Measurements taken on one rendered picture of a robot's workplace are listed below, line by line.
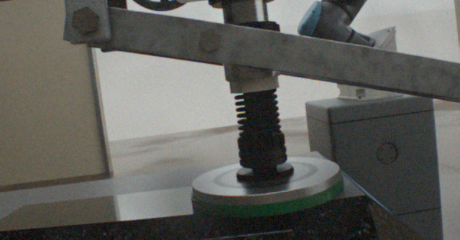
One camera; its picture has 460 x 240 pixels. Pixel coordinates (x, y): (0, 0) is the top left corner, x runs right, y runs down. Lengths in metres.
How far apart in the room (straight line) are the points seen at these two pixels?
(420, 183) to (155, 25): 1.32
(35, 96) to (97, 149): 1.03
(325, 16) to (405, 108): 0.45
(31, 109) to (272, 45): 5.48
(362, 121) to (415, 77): 0.98
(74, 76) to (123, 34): 5.19
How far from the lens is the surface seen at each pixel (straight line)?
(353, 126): 1.58
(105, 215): 0.65
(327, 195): 0.57
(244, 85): 0.59
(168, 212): 0.61
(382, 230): 0.58
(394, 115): 1.63
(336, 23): 1.69
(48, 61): 5.86
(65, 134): 5.83
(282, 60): 0.57
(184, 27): 0.56
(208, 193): 0.57
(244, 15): 0.59
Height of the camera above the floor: 0.99
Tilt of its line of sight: 4 degrees down
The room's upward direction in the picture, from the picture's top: 7 degrees counter-clockwise
